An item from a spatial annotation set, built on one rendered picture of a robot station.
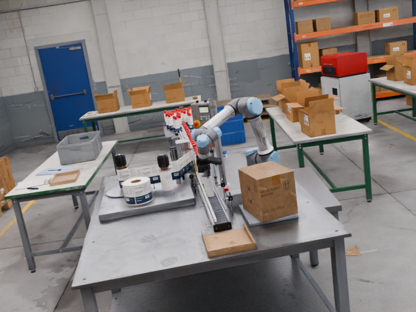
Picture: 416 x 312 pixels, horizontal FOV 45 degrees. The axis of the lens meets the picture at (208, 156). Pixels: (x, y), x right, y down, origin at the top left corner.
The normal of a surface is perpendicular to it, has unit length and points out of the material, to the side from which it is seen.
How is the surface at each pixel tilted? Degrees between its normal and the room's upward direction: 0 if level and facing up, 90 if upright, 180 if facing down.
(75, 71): 90
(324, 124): 90
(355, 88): 90
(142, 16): 90
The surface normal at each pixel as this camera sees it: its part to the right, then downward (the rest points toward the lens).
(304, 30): -0.02, 0.27
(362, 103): 0.22, 0.21
